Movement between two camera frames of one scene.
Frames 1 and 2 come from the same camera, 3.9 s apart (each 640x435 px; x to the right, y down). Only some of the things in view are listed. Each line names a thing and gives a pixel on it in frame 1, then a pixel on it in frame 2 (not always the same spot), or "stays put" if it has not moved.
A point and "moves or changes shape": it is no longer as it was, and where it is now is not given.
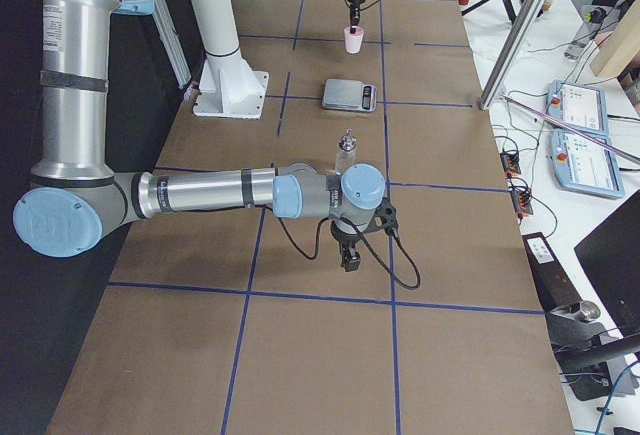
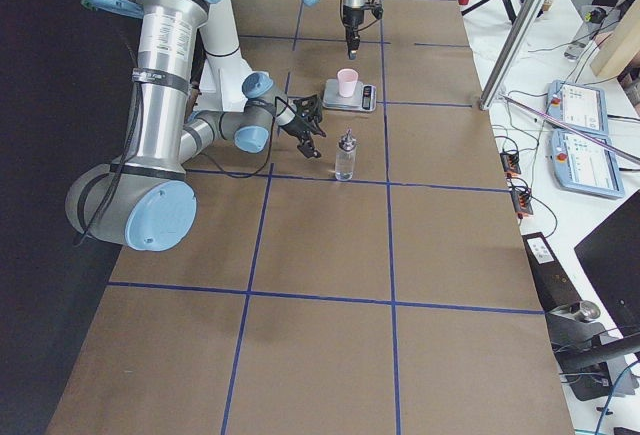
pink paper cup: x=353 y=41 moves or changes shape
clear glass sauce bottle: x=345 y=157 stays put
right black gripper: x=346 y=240 to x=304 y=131
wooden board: x=616 y=47 stays put
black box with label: x=554 y=285 stays put
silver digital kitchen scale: x=349 y=95 stays put
